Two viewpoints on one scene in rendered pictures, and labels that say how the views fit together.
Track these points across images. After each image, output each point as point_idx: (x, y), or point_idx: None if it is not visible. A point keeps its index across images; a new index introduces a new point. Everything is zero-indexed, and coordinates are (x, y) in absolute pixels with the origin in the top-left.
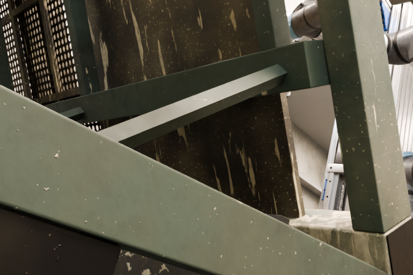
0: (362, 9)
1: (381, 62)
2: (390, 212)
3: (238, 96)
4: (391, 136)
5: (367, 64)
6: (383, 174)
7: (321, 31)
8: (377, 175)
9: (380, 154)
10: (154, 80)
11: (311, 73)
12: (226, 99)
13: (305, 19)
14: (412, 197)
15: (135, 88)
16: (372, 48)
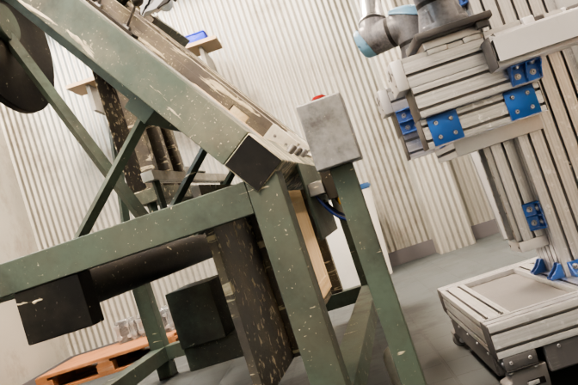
0: (126, 67)
1: (159, 76)
2: (222, 149)
3: (123, 159)
4: (195, 107)
5: (148, 92)
6: (201, 135)
7: None
8: (195, 141)
9: (192, 126)
10: None
11: (140, 116)
12: (116, 168)
13: None
14: (424, 9)
15: None
16: (146, 78)
